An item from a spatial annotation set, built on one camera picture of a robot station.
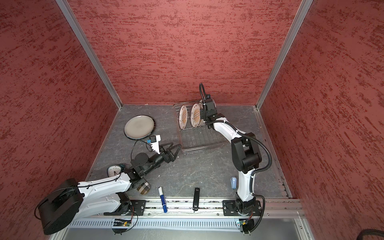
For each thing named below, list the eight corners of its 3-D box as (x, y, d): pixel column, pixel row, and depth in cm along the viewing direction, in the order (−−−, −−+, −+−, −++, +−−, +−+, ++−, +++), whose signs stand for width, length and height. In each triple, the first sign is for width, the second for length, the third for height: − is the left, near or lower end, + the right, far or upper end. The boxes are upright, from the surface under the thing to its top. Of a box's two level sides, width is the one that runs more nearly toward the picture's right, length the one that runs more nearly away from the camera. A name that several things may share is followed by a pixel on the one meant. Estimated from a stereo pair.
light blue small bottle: (231, 189, 83) (232, 187, 80) (229, 178, 86) (230, 176, 83) (236, 189, 83) (238, 187, 80) (234, 178, 86) (236, 176, 83)
